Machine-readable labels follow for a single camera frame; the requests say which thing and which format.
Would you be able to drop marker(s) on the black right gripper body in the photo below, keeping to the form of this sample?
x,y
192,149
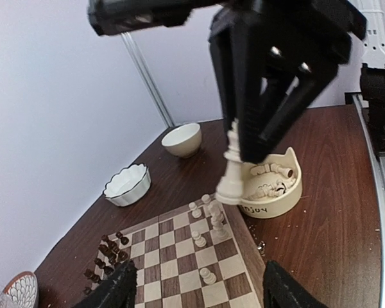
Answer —
x,y
331,24

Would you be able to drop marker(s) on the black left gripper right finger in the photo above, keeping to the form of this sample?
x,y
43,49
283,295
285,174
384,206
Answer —
x,y
282,290

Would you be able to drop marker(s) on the dark rook chess piece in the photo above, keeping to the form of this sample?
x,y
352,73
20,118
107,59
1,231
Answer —
x,y
122,238

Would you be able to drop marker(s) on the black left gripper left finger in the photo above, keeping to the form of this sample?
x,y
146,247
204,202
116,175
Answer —
x,y
118,290

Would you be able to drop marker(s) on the plain white round bowl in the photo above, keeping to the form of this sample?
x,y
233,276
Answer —
x,y
184,141

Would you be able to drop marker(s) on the wooden chess board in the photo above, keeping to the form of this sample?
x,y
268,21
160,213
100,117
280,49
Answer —
x,y
168,262

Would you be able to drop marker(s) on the cream cat ear bowl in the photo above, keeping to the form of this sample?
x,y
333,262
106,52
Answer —
x,y
273,187

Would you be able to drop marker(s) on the white king chess piece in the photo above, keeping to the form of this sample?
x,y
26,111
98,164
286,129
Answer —
x,y
230,188

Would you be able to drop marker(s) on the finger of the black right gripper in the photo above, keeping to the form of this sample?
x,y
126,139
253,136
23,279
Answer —
x,y
226,44
283,73

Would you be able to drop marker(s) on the white scalloped bowl black rim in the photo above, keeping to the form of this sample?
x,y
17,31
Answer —
x,y
128,186

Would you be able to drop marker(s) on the white pawn chess piece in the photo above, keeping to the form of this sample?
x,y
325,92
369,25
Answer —
x,y
195,211

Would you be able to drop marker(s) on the aluminium frame post right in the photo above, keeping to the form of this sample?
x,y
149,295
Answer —
x,y
144,72

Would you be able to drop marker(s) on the patterned ceramic plate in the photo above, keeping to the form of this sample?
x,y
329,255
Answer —
x,y
23,289

